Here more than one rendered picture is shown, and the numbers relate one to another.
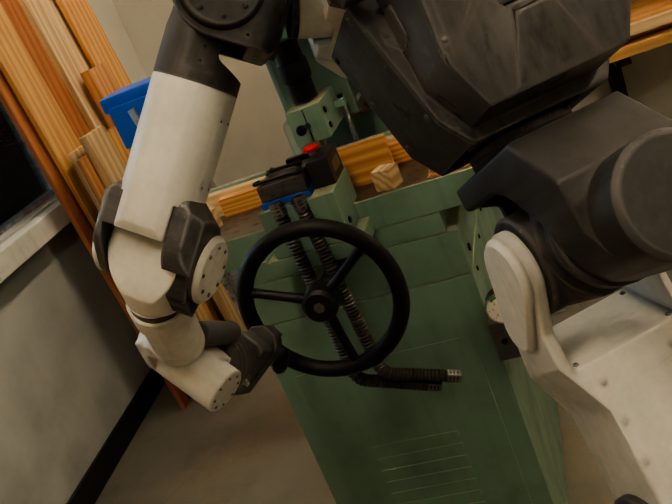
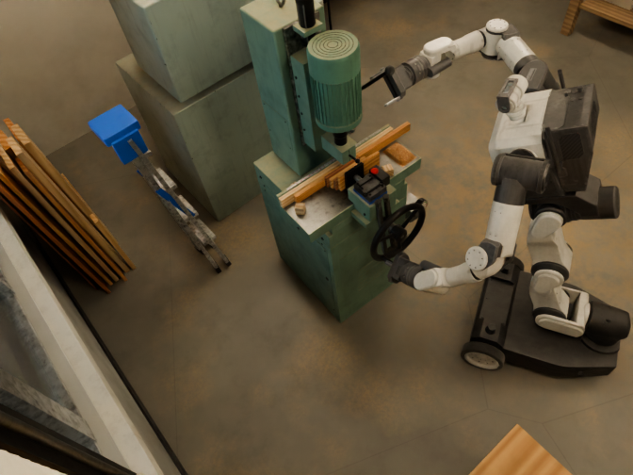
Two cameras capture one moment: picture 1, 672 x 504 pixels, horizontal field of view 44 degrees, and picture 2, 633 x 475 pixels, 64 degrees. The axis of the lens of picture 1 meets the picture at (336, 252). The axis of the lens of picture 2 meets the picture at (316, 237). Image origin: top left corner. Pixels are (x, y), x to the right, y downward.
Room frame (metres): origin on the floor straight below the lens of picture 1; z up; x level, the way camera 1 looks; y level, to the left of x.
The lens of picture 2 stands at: (0.73, 1.13, 2.48)
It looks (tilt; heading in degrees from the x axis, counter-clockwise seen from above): 54 degrees down; 312
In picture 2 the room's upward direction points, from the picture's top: 10 degrees counter-clockwise
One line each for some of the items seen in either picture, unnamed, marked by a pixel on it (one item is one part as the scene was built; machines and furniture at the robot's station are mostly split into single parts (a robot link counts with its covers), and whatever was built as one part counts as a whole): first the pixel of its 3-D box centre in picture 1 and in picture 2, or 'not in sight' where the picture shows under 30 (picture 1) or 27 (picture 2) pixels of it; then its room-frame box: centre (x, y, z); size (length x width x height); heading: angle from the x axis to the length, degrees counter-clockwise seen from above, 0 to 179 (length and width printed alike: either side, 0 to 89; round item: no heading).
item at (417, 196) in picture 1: (329, 216); (358, 191); (1.48, -0.01, 0.87); 0.61 x 0.30 x 0.06; 71
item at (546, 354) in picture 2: not in sight; (549, 316); (0.60, -0.27, 0.19); 0.64 x 0.52 x 0.33; 11
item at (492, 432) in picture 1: (430, 375); (334, 230); (1.70, -0.09, 0.36); 0.58 x 0.45 x 0.71; 161
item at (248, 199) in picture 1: (363, 163); (354, 160); (1.56, -0.12, 0.92); 0.62 x 0.02 x 0.04; 71
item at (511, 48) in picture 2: not in sight; (508, 49); (1.15, -0.55, 1.31); 0.22 x 0.12 x 0.13; 137
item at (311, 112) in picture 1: (317, 118); (338, 147); (1.60, -0.07, 1.03); 0.14 x 0.07 x 0.09; 161
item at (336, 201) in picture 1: (311, 212); (371, 196); (1.40, 0.01, 0.91); 0.15 x 0.14 x 0.09; 71
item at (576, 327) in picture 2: not in sight; (561, 309); (0.57, -0.28, 0.28); 0.21 x 0.20 x 0.13; 11
